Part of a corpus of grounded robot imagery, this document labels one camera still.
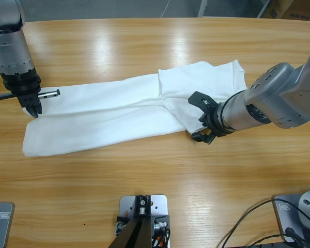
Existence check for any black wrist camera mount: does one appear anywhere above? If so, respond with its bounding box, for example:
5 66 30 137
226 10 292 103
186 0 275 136
188 90 219 112

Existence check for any long black cable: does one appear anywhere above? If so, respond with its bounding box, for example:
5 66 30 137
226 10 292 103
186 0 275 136
222 199 310 248

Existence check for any white metal frame leg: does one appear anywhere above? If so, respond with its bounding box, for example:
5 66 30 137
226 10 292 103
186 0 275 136
257 0 272 18
197 0 210 18

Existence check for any black block with silver connector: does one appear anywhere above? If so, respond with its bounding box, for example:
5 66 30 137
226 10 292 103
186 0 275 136
151 214 171 233

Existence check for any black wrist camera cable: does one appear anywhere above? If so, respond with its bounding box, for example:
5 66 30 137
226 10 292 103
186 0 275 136
219 90 245 129

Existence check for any cardboard box with dark lettering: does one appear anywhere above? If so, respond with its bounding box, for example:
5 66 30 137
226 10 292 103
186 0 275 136
281 0 310 21

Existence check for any white camera mounting plate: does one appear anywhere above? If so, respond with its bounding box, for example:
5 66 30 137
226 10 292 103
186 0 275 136
115 195 171 248

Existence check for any white T-shirt with UNITREE print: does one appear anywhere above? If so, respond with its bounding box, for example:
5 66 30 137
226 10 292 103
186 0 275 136
22 59 246 158

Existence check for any black and silver clamp fitting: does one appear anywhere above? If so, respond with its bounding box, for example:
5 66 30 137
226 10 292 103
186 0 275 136
115 216 130 236

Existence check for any black and orange cable bundle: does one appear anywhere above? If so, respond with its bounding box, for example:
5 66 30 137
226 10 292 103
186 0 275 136
151 228 173 248

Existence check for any black bracket with silver bolt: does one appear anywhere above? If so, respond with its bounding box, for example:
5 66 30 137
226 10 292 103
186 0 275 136
134 195 152 219

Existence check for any dark camera post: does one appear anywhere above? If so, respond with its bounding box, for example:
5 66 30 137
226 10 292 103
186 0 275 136
111 216 153 248

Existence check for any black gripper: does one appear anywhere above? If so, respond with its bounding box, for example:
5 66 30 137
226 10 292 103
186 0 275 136
0 68 60 118
191 102 235 145

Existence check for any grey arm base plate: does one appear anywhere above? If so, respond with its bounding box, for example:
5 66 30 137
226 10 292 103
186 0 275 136
0 202 16 248
273 194 310 243

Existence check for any thin black cable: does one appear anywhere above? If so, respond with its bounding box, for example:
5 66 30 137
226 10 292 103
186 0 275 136
247 234 287 248

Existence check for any cardboard box with blue print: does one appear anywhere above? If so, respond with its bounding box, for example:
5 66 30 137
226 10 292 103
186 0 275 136
262 0 295 19

